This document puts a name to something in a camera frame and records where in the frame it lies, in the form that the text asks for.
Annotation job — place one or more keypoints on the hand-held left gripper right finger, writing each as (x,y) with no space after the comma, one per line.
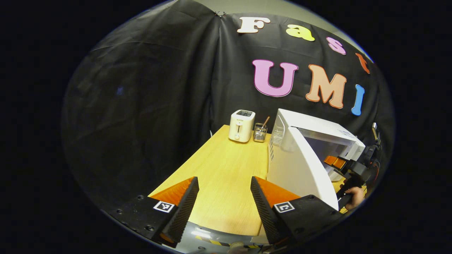
(265,211)

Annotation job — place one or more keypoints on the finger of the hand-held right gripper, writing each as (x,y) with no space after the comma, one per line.
(335,162)

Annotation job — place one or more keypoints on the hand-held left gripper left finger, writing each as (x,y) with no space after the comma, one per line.
(183,211)

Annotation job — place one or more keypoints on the white microwave oven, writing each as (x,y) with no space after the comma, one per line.
(300,165)

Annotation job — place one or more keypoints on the yellow black striped tape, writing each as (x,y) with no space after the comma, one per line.
(215,242)

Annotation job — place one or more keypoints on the clear utensil holder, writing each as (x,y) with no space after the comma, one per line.
(260,135)

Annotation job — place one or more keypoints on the wooden utensil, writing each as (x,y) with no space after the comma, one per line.
(266,121)

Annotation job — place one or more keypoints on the white toaster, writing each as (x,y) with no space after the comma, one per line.
(241,128)

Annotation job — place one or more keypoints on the black backdrop cloth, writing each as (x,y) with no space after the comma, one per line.
(141,88)

